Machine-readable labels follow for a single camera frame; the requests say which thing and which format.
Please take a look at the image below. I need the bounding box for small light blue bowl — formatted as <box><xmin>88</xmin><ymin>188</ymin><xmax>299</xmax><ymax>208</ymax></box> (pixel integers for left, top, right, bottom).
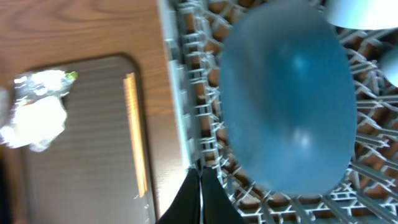
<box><xmin>324</xmin><ymin>0</ymin><xmax>397</xmax><ymax>30</ymax></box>

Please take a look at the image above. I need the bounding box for dark brown serving tray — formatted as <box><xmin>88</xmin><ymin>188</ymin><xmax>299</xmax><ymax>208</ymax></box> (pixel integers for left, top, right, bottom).
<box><xmin>21</xmin><ymin>55</ymin><xmax>155</xmax><ymax>223</ymax></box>

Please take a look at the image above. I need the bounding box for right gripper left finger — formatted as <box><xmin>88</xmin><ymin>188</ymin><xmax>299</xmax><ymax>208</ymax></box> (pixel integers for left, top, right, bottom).
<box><xmin>157</xmin><ymin>169</ymin><xmax>200</xmax><ymax>224</ymax></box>

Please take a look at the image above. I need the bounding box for grey dishwasher rack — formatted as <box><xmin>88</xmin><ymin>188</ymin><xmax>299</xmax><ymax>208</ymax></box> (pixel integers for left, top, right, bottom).
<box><xmin>160</xmin><ymin>1</ymin><xmax>397</xmax><ymax>223</ymax></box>

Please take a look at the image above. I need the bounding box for large blue plate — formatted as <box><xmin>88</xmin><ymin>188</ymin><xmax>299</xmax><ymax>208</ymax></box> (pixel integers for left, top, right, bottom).
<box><xmin>219</xmin><ymin>1</ymin><xmax>357</xmax><ymax>195</ymax></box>

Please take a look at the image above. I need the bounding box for light blue cup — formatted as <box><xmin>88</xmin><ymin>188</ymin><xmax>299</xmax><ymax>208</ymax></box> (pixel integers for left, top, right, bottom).
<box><xmin>379</xmin><ymin>47</ymin><xmax>398</xmax><ymax>87</ymax></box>

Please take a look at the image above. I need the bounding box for crumpled silver foil wrapper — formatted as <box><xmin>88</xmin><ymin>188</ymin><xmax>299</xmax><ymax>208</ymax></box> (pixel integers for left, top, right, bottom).
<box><xmin>14</xmin><ymin>69</ymin><xmax>78</xmax><ymax>101</ymax></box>

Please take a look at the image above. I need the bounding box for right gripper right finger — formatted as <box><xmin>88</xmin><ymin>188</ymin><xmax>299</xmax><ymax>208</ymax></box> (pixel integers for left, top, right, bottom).
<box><xmin>201</xmin><ymin>167</ymin><xmax>246</xmax><ymax>224</ymax></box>

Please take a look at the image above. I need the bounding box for crumpled white paper napkin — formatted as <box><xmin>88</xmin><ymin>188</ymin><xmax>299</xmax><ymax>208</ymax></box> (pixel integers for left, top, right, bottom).
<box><xmin>1</xmin><ymin>88</ymin><xmax>67</xmax><ymax>152</ymax></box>

